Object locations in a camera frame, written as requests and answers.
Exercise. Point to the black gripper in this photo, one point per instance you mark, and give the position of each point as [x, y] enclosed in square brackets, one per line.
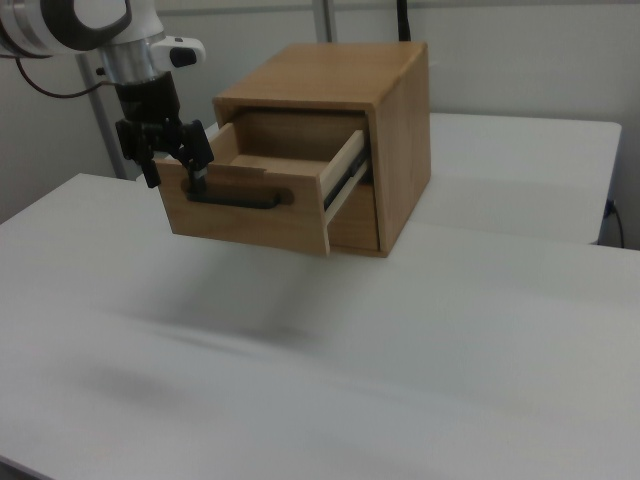
[147, 102]

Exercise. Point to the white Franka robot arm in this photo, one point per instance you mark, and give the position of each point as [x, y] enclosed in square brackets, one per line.
[140, 15]

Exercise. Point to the wooden two-drawer cabinet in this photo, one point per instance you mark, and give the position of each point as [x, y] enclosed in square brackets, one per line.
[400, 150]

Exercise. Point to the grey metal frame post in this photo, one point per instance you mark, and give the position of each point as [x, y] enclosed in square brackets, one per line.
[102, 130]

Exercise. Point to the black drawer slide rail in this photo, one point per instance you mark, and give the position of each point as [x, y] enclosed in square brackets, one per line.
[345, 179]

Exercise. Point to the black camera stand pole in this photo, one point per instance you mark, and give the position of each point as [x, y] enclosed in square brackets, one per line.
[404, 20]

